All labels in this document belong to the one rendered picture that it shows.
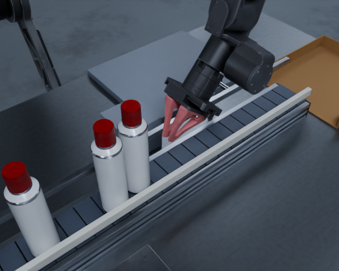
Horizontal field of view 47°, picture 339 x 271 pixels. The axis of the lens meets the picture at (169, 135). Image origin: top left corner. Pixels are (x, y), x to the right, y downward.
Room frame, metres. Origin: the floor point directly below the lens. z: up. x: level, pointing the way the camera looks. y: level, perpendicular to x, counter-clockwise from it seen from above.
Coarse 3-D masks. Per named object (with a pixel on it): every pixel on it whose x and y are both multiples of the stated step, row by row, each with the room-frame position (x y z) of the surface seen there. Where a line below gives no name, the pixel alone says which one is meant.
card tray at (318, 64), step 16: (304, 48) 1.03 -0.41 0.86; (320, 48) 1.07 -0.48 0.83; (336, 48) 1.05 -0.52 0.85; (288, 64) 0.98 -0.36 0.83; (304, 64) 0.98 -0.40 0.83; (320, 64) 0.98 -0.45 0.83; (336, 64) 0.98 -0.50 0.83; (272, 80) 0.90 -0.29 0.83; (288, 80) 0.90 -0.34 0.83; (304, 80) 0.90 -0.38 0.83; (320, 80) 0.90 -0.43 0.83; (336, 80) 0.90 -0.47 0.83; (320, 96) 0.83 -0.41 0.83; (336, 96) 0.83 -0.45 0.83; (320, 112) 0.76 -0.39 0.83; (336, 112) 0.76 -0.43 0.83; (336, 128) 0.71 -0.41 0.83
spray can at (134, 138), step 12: (132, 108) 0.48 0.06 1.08; (120, 120) 0.50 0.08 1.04; (132, 120) 0.47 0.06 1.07; (144, 120) 0.50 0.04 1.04; (120, 132) 0.47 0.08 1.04; (132, 132) 0.47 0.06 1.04; (144, 132) 0.47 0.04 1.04; (132, 144) 0.46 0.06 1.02; (144, 144) 0.47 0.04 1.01; (132, 156) 0.46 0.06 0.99; (144, 156) 0.47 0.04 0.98; (132, 168) 0.46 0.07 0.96; (144, 168) 0.47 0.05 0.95; (132, 180) 0.46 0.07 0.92; (144, 180) 0.47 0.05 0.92; (132, 192) 0.47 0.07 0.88
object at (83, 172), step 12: (288, 60) 0.82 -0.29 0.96; (216, 96) 0.67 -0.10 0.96; (228, 96) 0.68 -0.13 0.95; (156, 132) 0.56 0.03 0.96; (84, 168) 0.46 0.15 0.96; (60, 180) 0.43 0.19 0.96; (72, 180) 0.44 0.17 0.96; (48, 192) 0.41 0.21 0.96; (0, 216) 0.36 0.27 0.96; (12, 216) 0.37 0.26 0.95
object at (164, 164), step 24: (264, 96) 0.77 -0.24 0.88; (288, 96) 0.77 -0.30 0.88; (240, 120) 0.68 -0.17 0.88; (192, 144) 0.60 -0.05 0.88; (168, 168) 0.53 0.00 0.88; (72, 216) 0.41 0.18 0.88; (96, 216) 0.41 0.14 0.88; (24, 240) 0.36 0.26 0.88; (0, 264) 0.32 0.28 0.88; (24, 264) 0.32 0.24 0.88; (48, 264) 0.32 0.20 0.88
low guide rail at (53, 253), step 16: (304, 96) 0.74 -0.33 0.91; (272, 112) 0.67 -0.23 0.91; (256, 128) 0.63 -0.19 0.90; (224, 144) 0.57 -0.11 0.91; (192, 160) 0.52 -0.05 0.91; (208, 160) 0.54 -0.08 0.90; (176, 176) 0.49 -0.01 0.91; (144, 192) 0.44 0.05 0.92; (128, 208) 0.41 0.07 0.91; (96, 224) 0.37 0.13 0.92; (64, 240) 0.34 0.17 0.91; (80, 240) 0.35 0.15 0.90; (48, 256) 0.31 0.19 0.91
